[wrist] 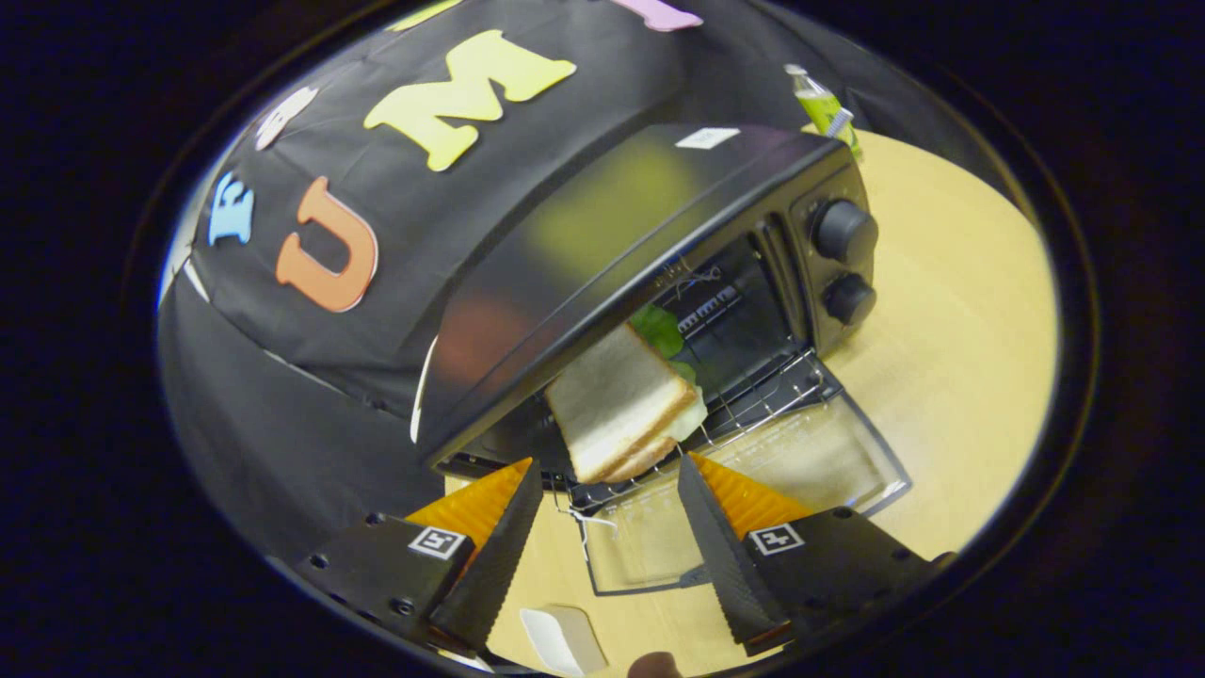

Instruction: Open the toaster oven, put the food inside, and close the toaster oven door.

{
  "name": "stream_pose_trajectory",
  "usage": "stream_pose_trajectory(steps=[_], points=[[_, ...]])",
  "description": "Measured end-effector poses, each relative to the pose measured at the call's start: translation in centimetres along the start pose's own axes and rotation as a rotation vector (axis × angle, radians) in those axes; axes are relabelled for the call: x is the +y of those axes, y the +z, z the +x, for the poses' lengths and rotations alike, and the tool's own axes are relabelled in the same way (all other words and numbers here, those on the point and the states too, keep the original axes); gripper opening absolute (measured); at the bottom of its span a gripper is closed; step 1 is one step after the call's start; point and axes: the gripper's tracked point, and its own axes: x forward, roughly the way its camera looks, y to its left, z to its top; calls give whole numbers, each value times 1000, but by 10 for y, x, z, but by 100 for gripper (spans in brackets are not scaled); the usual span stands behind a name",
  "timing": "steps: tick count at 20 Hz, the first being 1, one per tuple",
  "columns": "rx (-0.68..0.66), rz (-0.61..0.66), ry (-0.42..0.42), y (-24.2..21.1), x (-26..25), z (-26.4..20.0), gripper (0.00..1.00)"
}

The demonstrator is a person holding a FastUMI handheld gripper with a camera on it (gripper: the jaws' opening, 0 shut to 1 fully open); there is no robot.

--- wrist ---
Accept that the white rectangular tray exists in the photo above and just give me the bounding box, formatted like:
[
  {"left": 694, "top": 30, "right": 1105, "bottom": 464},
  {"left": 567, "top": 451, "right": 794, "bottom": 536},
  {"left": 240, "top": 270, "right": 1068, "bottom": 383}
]
[{"left": 520, "top": 605, "right": 608, "bottom": 677}]

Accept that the green drink bottle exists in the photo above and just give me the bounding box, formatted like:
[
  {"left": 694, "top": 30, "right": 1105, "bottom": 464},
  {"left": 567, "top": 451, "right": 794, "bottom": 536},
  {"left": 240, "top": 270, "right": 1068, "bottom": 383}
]
[{"left": 784, "top": 63, "right": 862, "bottom": 156}]

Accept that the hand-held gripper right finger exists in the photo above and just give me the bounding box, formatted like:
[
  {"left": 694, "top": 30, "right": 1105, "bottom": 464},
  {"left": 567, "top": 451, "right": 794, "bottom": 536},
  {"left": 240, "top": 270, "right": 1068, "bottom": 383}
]
[{"left": 676, "top": 453, "right": 956, "bottom": 657}]

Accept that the black toaster oven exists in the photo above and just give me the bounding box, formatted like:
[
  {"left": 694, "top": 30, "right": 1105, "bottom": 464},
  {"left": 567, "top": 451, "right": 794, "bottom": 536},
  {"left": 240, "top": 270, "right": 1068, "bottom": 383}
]
[{"left": 414, "top": 122, "right": 912, "bottom": 596}]

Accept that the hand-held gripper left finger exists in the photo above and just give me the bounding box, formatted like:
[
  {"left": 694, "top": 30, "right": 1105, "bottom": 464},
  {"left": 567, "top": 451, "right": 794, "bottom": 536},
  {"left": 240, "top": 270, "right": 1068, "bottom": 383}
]
[{"left": 299, "top": 459, "right": 545, "bottom": 653}]

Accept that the sandwich with lettuce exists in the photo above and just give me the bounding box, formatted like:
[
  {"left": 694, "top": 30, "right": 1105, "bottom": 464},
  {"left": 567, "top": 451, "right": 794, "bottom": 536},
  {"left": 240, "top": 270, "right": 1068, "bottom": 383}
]
[{"left": 544, "top": 303, "right": 709, "bottom": 485}]

